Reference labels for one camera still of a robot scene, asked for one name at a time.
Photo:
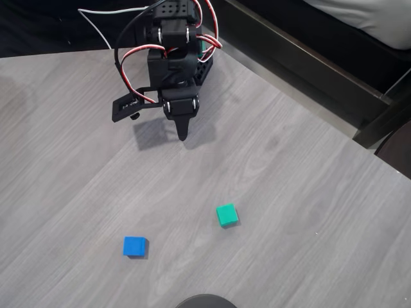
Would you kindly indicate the blue cube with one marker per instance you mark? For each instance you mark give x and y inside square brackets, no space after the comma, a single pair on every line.
[134,246]

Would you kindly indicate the dark round stool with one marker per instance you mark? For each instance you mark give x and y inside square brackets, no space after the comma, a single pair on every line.
[396,154]

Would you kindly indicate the green cube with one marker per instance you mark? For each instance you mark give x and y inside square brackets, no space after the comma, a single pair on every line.
[226,215]

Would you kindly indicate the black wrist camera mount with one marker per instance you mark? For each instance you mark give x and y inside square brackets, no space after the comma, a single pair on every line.
[123,107]

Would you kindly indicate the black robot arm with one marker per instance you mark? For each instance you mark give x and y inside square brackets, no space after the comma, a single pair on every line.
[173,30]

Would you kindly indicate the black perforated arm base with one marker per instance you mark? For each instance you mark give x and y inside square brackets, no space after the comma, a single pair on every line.
[203,71]

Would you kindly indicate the dark round stand base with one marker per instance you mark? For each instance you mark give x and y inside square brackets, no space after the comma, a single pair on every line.
[205,301]

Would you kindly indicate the white mattress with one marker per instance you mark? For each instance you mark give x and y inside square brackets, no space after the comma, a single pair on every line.
[369,19]

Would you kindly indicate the dark wooden bed frame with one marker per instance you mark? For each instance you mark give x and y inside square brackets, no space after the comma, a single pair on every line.
[298,61]

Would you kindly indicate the green controller board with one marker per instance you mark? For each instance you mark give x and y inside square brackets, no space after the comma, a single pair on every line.
[203,48]

